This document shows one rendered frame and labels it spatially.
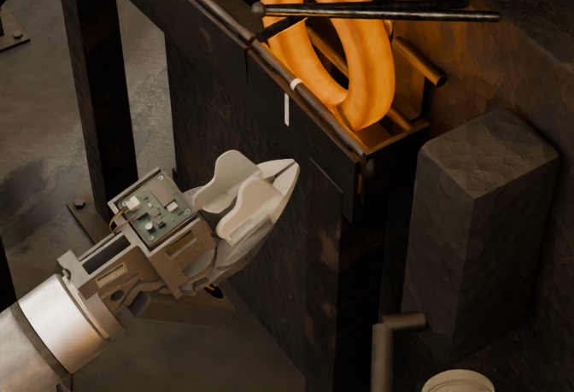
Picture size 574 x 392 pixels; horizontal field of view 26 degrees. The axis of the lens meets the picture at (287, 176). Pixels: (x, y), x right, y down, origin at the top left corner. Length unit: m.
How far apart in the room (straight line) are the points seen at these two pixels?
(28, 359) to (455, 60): 0.46
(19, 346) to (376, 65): 0.40
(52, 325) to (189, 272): 0.12
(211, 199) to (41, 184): 1.10
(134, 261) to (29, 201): 1.12
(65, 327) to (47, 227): 1.07
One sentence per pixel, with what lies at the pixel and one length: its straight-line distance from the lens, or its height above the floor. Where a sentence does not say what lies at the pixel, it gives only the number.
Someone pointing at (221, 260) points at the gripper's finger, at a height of 0.73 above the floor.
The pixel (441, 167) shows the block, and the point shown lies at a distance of 1.03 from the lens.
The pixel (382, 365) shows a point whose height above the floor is 0.59.
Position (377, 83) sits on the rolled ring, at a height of 0.77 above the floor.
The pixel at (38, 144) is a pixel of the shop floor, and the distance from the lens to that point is 2.21.
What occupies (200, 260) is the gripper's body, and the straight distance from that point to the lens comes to 1.04.
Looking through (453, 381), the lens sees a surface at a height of 0.69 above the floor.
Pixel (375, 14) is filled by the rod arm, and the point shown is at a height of 0.89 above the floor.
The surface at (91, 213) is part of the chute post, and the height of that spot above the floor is 0.01.
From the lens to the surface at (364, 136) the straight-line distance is 1.24.
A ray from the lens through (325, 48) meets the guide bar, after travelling 1.27.
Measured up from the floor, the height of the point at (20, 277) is 0.01.
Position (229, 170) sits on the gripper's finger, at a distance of 1.05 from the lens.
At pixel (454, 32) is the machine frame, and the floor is 0.81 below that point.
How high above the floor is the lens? 1.53
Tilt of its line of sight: 46 degrees down
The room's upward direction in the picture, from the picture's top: straight up
